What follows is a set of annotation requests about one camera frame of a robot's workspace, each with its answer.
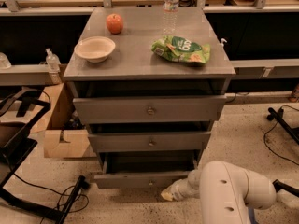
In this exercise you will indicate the small white pump bottle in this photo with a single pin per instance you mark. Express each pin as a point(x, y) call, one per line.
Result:
point(223, 42)

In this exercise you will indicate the black stand base right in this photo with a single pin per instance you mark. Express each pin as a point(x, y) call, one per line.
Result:
point(294, 134)

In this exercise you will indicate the green chip bag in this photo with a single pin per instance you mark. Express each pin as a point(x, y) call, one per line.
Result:
point(180, 50)

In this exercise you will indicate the black metal stand left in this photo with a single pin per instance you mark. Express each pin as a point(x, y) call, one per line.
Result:
point(15, 146)

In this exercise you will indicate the red apple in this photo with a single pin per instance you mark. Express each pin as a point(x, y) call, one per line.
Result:
point(114, 23)

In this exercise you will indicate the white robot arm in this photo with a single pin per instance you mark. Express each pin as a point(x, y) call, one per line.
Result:
point(228, 193)

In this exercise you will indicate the grey bottom drawer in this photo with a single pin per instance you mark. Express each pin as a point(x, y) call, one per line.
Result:
point(145, 169)

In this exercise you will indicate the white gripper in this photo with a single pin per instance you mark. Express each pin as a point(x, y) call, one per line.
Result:
point(177, 191)

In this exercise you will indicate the grey wooden drawer cabinet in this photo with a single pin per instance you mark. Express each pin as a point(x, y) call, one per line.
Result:
point(133, 70)

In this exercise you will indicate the clear sanitizer pump bottle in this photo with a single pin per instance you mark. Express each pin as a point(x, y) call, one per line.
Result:
point(53, 63)

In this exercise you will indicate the clear plastic water bottle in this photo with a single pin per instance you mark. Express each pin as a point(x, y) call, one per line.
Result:
point(170, 9)

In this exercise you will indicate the beige bowl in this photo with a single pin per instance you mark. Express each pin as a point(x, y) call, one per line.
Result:
point(94, 49)

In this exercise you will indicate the grey drawer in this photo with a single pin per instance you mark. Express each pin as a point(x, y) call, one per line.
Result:
point(149, 109)
point(125, 142)
point(145, 169)

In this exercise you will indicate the grey middle drawer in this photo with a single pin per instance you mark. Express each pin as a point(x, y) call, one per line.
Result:
point(125, 142)

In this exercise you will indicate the grey top drawer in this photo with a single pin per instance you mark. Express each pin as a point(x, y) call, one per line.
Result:
point(149, 109)

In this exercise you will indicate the cardboard box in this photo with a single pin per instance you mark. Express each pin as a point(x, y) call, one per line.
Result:
point(60, 142)

